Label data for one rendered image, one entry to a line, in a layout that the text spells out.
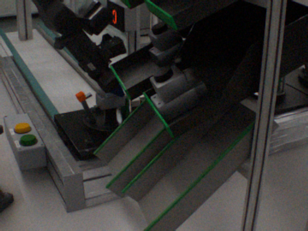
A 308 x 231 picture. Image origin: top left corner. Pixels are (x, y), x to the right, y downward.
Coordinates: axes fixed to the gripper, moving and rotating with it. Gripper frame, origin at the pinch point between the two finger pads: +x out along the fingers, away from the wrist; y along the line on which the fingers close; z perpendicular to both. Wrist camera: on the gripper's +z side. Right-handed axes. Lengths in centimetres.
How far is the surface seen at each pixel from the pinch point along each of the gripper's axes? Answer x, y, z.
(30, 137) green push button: -3.6, 1.2, -24.0
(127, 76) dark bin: -13.1, -24.7, 1.5
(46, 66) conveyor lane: 13, 65, -11
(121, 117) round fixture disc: 8.6, -1.2, -3.9
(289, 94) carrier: 42, -5, 39
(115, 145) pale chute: -0.5, -20.9, -9.1
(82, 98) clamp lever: -3.0, -1.1, -8.0
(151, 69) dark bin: -12.6, -27.5, 5.4
